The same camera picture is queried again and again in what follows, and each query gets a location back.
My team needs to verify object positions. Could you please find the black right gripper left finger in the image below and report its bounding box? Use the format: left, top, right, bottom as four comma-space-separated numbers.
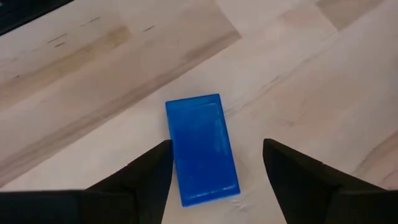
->
0, 139, 174, 224

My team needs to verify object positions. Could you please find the blue rectangular box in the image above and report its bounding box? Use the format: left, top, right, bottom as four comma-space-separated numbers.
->
164, 93, 241, 208

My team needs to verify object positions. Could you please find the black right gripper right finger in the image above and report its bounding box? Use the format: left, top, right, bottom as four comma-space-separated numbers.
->
262, 138, 398, 224

